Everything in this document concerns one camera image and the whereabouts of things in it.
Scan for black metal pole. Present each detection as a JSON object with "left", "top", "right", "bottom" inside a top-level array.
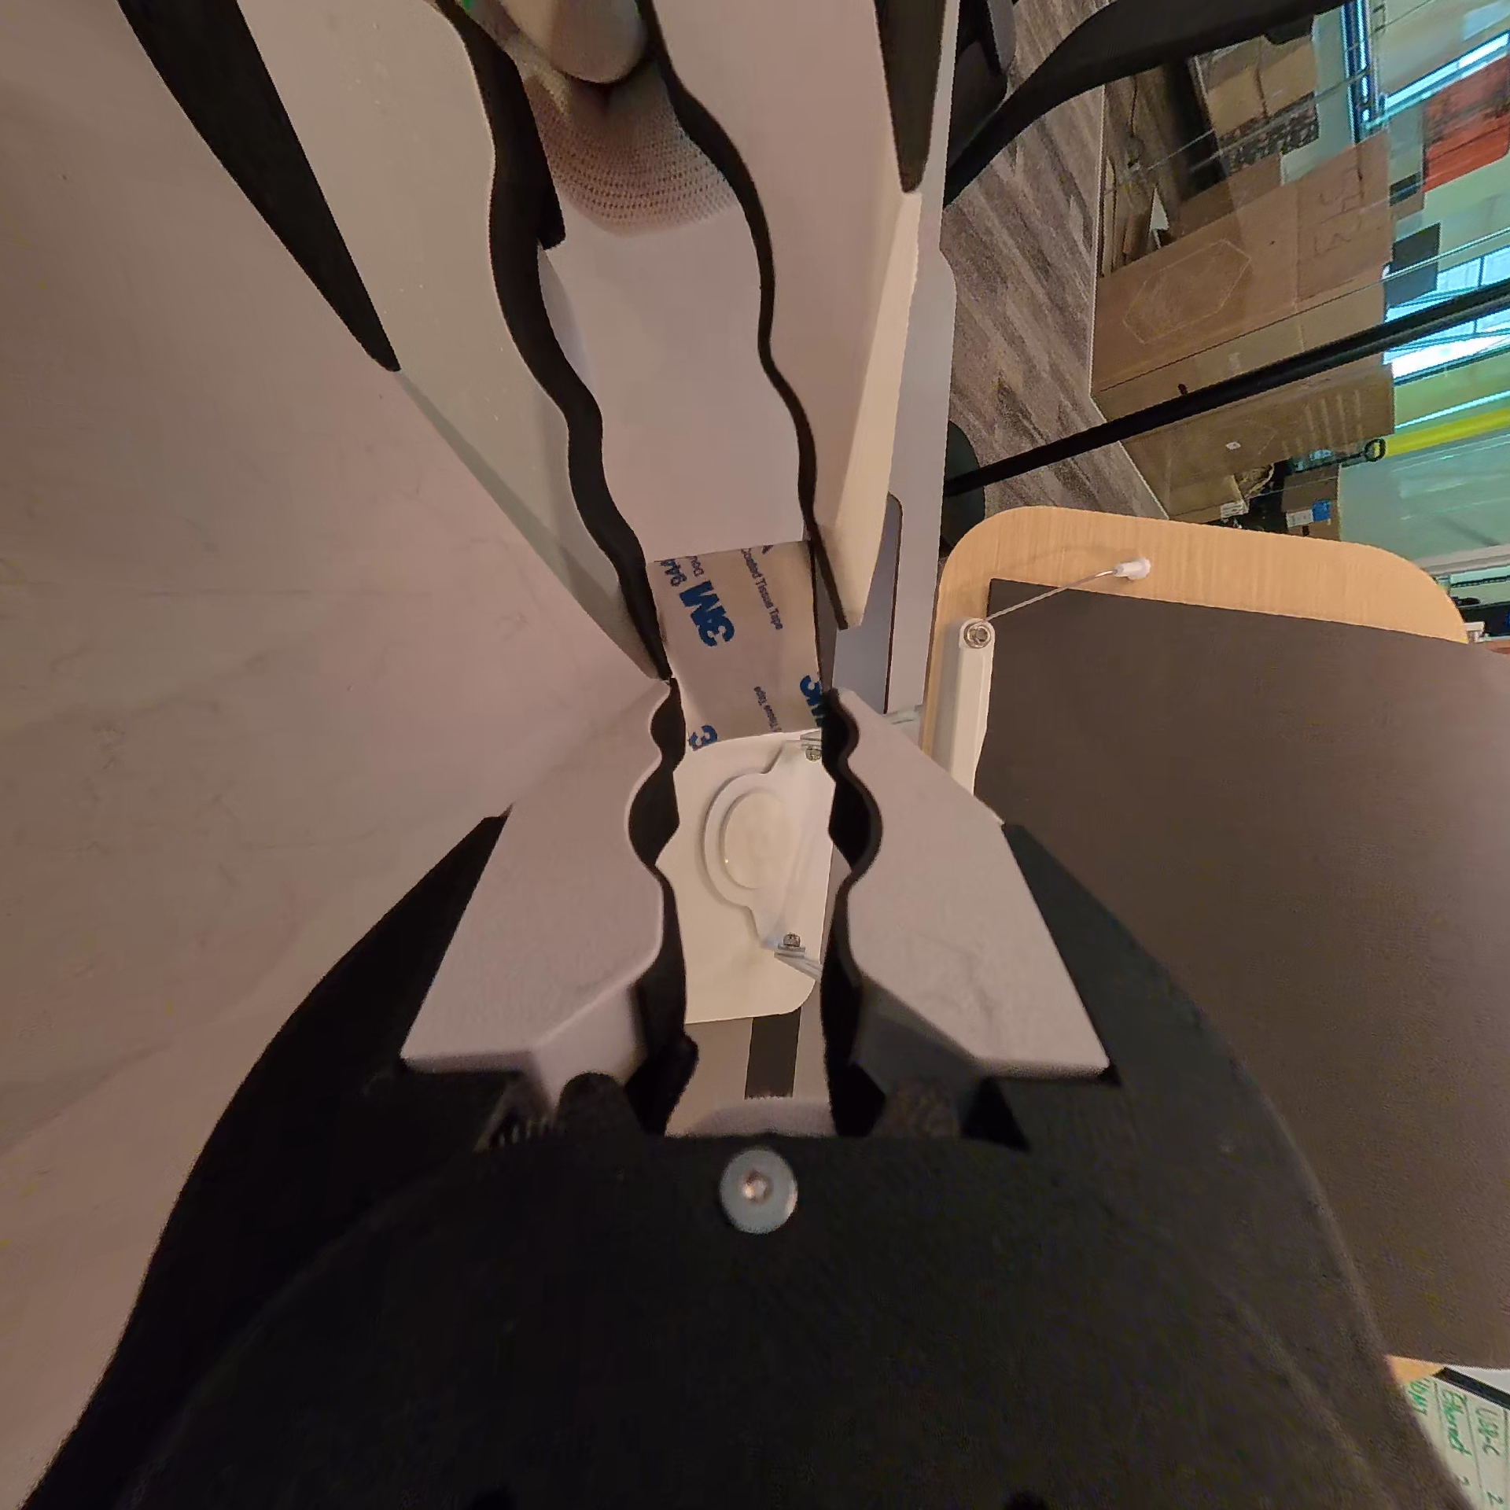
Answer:
[{"left": 944, "top": 281, "right": 1510, "bottom": 497}]

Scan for white mounting plate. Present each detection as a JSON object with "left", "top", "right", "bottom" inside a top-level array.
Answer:
[{"left": 652, "top": 730, "right": 830, "bottom": 1024}]

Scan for thin wire with white stopper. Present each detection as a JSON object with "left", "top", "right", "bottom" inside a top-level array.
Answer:
[{"left": 989, "top": 556, "right": 1153, "bottom": 626}]

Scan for white adhesive tape piece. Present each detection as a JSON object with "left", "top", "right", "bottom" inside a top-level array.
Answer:
[{"left": 647, "top": 533, "right": 833, "bottom": 761}]

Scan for whiteboard with handwriting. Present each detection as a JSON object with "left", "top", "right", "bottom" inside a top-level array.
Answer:
[{"left": 1405, "top": 1369, "right": 1510, "bottom": 1510}]

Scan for large brown cardboard box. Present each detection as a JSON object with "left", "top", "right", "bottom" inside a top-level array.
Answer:
[{"left": 1089, "top": 131, "right": 1399, "bottom": 520}]

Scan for small brown cardboard box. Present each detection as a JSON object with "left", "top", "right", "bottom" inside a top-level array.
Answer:
[{"left": 1162, "top": 36, "right": 1323, "bottom": 190}]

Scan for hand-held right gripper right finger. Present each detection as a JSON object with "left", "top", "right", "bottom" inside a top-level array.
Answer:
[{"left": 823, "top": 688, "right": 1120, "bottom": 1092}]

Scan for black-topped plywood board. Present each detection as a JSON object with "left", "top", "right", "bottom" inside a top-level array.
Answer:
[{"left": 930, "top": 507, "right": 1510, "bottom": 1374}]

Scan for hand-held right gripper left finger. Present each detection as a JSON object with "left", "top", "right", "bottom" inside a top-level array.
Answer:
[{"left": 400, "top": 680, "right": 692, "bottom": 1097}]

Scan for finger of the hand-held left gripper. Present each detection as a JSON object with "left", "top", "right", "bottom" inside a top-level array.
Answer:
[
  {"left": 239, "top": 0, "right": 677, "bottom": 683},
  {"left": 652, "top": 0, "right": 927, "bottom": 628}
]

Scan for person's left hand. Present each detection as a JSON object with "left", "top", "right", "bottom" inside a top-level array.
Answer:
[{"left": 520, "top": 64, "right": 736, "bottom": 231}]

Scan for black chair base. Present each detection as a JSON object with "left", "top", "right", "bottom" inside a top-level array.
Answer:
[{"left": 944, "top": 0, "right": 1310, "bottom": 206}]

